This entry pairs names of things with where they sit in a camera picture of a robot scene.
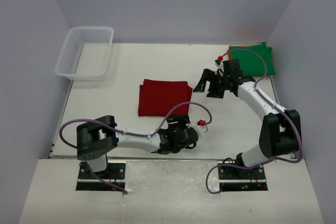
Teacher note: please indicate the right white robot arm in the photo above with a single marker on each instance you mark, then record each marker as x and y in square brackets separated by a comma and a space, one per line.
[280, 132]

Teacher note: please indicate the white plastic basket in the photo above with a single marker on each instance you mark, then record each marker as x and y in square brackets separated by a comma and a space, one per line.
[85, 53]

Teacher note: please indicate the orange folded t shirt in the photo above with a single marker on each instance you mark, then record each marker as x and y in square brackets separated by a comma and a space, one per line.
[228, 53]

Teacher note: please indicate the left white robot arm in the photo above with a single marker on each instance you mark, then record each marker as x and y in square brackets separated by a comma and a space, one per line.
[97, 137]

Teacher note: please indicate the green folded t shirt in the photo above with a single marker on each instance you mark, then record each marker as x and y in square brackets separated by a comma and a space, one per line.
[251, 64]

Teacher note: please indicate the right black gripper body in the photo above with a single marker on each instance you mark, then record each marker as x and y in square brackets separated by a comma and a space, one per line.
[226, 79]

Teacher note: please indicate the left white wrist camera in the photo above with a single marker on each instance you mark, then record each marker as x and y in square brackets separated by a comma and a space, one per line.
[200, 127]

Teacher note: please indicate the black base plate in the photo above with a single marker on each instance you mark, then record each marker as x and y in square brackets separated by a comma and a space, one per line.
[114, 177]
[234, 179]

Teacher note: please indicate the red t shirt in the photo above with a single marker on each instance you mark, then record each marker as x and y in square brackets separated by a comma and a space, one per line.
[157, 98]

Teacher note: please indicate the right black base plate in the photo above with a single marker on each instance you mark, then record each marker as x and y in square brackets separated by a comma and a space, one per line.
[234, 179]

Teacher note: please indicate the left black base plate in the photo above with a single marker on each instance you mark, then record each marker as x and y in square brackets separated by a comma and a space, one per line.
[114, 177]

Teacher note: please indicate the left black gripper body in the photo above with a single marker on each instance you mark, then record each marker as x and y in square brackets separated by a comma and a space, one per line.
[177, 126]

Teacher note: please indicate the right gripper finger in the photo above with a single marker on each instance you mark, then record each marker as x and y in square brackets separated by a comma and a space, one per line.
[215, 89]
[206, 76]

